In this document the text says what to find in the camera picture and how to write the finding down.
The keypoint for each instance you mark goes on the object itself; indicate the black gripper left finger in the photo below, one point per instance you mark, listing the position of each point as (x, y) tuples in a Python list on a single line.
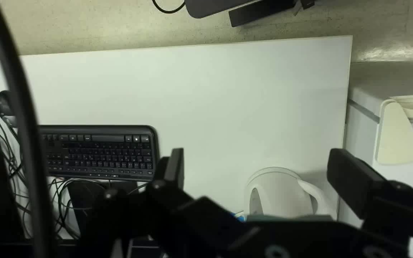
[(174, 167)]

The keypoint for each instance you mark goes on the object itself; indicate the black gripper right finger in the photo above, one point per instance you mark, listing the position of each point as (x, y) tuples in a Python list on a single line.
[(354, 181)]

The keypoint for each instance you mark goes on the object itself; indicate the white mini fridge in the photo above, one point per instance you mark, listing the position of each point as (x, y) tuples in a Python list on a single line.
[(393, 144)]

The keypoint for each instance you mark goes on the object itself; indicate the white electric kettle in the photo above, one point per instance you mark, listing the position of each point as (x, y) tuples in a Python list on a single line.
[(280, 194)]

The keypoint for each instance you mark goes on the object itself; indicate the black computer keyboard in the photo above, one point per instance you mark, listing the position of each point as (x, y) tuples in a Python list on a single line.
[(99, 152)]

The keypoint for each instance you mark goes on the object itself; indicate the blue white paper packet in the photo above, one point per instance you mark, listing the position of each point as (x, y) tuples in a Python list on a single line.
[(240, 217)]

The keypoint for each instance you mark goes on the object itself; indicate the grey rounded floor object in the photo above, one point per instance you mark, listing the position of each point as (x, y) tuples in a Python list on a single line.
[(211, 6)]

